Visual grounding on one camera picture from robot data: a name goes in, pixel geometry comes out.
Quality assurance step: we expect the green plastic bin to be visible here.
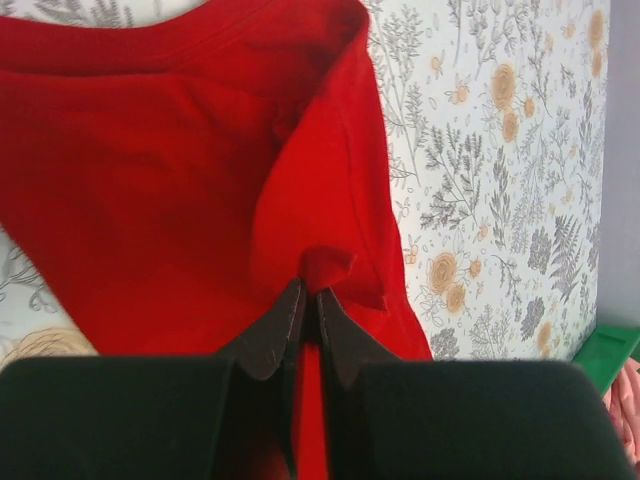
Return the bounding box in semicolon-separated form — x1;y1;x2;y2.
572;325;639;396

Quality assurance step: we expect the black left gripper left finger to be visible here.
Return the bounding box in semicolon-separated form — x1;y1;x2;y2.
1;280;307;479

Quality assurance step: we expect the peach t shirt in bin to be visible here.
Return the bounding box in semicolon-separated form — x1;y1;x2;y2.
603;358;639;463

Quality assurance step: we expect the red t shirt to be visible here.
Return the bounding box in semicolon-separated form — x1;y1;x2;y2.
1;1;431;479

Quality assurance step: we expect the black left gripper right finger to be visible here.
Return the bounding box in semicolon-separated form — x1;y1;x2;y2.
317;290;636;479

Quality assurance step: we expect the floral patterned table mat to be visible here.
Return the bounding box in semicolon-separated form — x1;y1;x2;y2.
0;0;612;363

